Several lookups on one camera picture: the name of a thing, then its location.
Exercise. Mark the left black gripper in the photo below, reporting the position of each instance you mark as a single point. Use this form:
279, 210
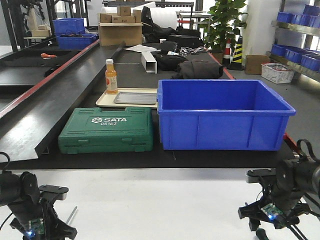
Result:
39, 219

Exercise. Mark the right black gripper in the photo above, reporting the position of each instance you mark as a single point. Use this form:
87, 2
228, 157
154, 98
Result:
276, 206

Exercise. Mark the green-handled screwdriver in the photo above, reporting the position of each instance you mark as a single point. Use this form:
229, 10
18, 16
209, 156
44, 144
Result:
261, 234
71, 215

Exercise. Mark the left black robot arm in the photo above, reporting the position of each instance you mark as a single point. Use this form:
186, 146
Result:
15, 187

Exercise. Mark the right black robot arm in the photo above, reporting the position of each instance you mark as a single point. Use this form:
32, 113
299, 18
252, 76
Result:
302, 173

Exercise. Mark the small metal tray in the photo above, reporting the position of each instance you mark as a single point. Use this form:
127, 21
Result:
136, 98

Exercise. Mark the cream plastic tray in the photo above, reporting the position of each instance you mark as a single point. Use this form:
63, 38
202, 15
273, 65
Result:
107, 100

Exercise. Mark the large blue plastic bin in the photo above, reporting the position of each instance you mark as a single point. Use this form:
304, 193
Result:
221, 114

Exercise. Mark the green SATA tool case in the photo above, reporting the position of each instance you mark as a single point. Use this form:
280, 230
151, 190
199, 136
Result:
93, 130

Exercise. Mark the striped traffic cone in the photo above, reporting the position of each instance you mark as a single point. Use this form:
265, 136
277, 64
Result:
237, 59

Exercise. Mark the brown cardboard box on floor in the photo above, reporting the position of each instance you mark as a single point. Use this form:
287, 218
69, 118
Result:
253, 64

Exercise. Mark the dark folded cloth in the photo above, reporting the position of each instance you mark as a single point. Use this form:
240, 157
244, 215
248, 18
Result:
198, 69

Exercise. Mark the orange juice bottle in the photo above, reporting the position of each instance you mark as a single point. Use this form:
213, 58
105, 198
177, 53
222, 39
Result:
111, 77

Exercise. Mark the black bag on conveyor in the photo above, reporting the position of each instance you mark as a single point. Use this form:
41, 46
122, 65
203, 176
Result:
168, 62

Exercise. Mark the metal shelf rack with bins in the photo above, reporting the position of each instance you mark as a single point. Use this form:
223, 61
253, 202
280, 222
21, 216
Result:
296, 42

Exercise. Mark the white rectangular tube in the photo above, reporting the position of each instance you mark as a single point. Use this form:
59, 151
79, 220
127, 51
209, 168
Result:
149, 63

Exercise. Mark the blue bin far left lower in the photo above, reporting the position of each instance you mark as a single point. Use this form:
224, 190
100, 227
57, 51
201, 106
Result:
75, 41

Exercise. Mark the green potted plant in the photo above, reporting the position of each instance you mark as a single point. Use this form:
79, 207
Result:
223, 24

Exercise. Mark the blue bin far left upper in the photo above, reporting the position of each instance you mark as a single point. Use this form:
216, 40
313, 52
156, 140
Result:
65, 26

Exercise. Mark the large cardboard box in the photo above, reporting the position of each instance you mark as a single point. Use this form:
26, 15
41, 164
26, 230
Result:
111, 34

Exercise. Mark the white wire basket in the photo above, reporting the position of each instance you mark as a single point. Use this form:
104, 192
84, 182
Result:
276, 73

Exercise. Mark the orange-handled tool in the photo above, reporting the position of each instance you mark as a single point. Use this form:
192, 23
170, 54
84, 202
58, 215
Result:
48, 56

